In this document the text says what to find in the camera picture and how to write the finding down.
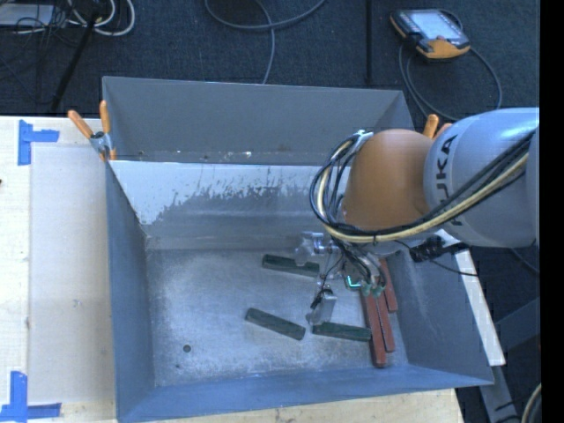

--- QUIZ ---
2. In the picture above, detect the grey metal bin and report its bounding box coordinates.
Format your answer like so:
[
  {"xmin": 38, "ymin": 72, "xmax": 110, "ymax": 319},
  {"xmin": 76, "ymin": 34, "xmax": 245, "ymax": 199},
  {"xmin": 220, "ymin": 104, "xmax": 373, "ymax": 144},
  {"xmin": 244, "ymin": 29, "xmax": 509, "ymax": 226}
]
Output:
[{"xmin": 101, "ymin": 76, "xmax": 495, "ymax": 423}]

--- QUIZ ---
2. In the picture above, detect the black cylinder on white bracket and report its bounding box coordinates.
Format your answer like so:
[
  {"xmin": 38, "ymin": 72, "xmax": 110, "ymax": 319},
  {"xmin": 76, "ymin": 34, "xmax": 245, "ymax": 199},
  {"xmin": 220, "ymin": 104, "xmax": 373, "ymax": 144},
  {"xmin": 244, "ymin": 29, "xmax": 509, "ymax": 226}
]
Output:
[{"xmin": 409, "ymin": 234, "xmax": 469, "ymax": 263}]

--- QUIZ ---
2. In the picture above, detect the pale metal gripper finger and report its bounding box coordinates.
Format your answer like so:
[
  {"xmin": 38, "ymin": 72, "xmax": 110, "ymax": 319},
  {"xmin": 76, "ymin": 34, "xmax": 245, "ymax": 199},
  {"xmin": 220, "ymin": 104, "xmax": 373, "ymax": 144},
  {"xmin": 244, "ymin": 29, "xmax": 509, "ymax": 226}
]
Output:
[
  {"xmin": 295, "ymin": 231, "xmax": 328, "ymax": 267},
  {"xmin": 306, "ymin": 285, "xmax": 338, "ymax": 325}
]

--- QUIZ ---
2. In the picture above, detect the dark green flat block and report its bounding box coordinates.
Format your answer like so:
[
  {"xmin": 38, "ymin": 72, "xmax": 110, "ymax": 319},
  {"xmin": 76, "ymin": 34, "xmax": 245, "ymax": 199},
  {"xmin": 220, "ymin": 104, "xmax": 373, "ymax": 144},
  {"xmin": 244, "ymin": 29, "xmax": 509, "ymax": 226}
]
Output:
[
  {"xmin": 312, "ymin": 322, "xmax": 373, "ymax": 343},
  {"xmin": 244, "ymin": 308, "xmax": 307, "ymax": 342},
  {"xmin": 262, "ymin": 254, "xmax": 321, "ymax": 278}
]

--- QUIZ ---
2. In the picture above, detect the red-brown flat block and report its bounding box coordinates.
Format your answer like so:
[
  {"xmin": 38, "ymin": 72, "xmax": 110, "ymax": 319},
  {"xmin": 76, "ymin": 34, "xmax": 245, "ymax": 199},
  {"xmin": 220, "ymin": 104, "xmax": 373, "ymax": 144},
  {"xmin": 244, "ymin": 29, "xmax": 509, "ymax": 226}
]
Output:
[
  {"xmin": 378, "ymin": 257, "xmax": 399, "ymax": 314},
  {"xmin": 360, "ymin": 289, "xmax": 389, "ymax": 369},
  {"xmin": 375, "ymin": 296, "xmax": 397, "ymax": 353}
]

